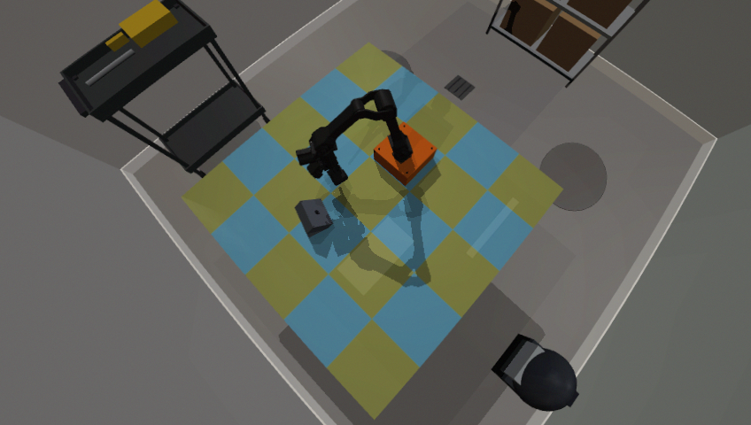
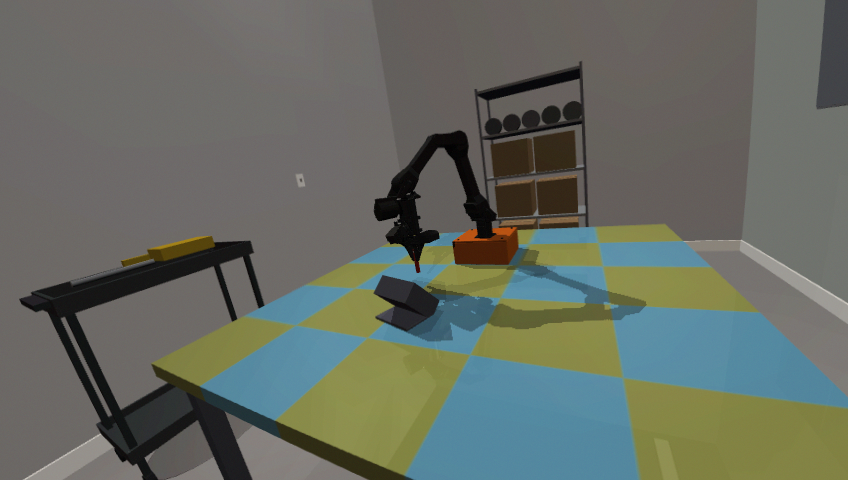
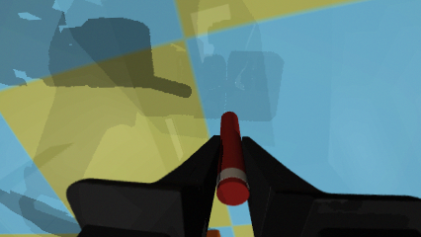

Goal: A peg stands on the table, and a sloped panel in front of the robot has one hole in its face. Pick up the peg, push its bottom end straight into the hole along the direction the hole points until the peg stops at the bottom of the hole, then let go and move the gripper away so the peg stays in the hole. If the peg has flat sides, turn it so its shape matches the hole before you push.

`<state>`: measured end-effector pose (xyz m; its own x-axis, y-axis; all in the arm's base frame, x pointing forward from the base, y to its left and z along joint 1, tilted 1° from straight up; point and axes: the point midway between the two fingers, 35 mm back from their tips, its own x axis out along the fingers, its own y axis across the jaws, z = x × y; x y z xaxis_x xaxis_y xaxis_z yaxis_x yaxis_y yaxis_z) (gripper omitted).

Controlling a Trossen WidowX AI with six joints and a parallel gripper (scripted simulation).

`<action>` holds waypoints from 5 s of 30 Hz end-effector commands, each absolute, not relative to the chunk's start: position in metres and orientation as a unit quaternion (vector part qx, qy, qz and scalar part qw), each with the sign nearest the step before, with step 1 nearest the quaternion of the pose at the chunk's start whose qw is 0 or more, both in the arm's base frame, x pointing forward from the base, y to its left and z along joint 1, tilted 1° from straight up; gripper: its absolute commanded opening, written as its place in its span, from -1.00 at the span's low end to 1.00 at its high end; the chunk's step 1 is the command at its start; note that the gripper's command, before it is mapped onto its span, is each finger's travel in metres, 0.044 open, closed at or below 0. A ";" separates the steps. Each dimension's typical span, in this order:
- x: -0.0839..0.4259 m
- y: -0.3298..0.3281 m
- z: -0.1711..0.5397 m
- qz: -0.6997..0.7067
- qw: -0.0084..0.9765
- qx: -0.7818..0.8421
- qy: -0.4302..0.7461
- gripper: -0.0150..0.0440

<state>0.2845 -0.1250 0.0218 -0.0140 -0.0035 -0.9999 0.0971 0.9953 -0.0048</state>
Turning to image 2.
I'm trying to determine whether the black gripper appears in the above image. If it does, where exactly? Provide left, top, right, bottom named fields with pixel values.
left=397, top=213, right=440, bottom=262

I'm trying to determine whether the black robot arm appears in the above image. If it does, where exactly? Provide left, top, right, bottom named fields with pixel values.
left=374, top=131, right=497, bottom=244

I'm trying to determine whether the dark grey square panel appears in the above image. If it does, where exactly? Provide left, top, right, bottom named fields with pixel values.
left=373, top=275, right=440, bottom=332

